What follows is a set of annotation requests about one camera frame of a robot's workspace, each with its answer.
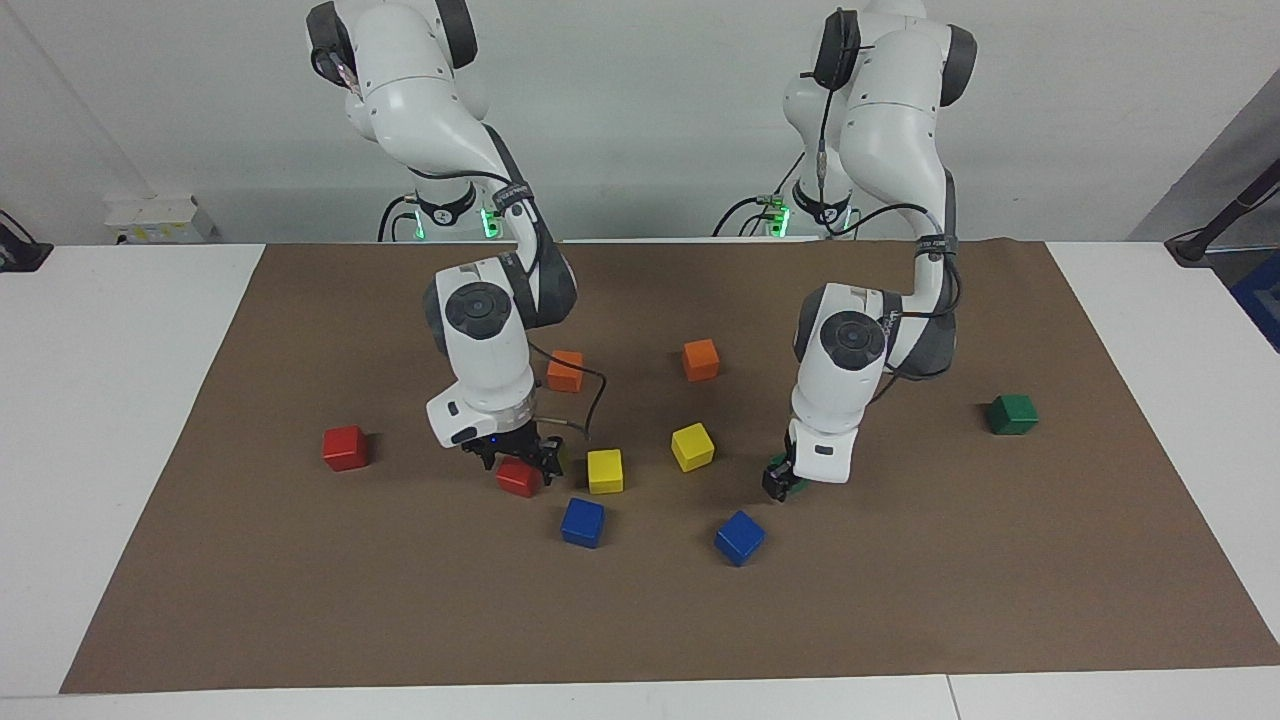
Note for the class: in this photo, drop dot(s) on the white wall socket box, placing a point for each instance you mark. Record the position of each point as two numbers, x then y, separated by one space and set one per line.
160 218

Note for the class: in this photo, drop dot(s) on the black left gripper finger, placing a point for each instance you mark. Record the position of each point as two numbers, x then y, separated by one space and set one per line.
777 482

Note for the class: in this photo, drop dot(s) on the red wooden cube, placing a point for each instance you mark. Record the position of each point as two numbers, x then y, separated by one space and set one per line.
518 482
345 449

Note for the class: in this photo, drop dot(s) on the black clamp mount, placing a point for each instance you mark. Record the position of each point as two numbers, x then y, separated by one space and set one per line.
20 255

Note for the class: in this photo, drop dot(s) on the black stand with pole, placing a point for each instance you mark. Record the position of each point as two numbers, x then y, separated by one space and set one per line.
1195 245

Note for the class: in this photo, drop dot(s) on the blue wooden cube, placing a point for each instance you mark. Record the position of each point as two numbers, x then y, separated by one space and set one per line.
740 538
582 523

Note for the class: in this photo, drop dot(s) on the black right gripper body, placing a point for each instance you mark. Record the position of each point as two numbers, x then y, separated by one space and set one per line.
505 445

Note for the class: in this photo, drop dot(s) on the blue crate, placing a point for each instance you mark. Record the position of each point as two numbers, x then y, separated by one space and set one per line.
1262 300

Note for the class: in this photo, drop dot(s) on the green wooden cube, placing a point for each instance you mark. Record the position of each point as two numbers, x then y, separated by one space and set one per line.
1012 415
799 489

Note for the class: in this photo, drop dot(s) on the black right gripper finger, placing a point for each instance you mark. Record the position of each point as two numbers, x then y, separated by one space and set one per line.
488 463
552 455

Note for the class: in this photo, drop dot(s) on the yellow wooden cube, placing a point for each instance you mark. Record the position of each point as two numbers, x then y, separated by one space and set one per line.
692 447
605 471

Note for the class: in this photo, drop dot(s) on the orange wooden cube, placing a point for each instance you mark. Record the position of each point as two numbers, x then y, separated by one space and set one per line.
567 372
700 361

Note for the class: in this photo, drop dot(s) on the brown paper table mat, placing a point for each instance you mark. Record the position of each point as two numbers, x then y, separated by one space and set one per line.
640 620

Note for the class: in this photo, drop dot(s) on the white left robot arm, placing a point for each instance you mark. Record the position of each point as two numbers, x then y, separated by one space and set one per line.
840 390

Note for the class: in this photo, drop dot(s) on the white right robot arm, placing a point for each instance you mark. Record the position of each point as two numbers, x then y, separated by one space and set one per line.
490 350

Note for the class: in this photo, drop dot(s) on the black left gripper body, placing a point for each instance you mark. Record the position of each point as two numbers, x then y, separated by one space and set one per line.
790 445

